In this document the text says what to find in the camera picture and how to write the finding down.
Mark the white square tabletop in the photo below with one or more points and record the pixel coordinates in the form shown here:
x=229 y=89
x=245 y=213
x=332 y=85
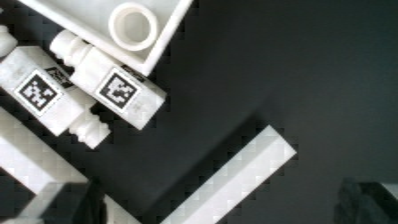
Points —
x=126 y=26

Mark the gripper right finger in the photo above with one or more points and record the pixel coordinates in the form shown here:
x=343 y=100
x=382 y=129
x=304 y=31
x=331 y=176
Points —
x=366 y=203

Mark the white U-shaped obstacle fence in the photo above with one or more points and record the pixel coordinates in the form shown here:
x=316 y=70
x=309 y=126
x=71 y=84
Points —
x=37 y=167

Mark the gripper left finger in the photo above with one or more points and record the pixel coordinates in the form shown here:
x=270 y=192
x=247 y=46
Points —
x=68 y=204

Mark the white table leg with tag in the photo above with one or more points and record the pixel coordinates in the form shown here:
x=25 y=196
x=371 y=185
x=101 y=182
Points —
x=105 y=78
x=34 y=81

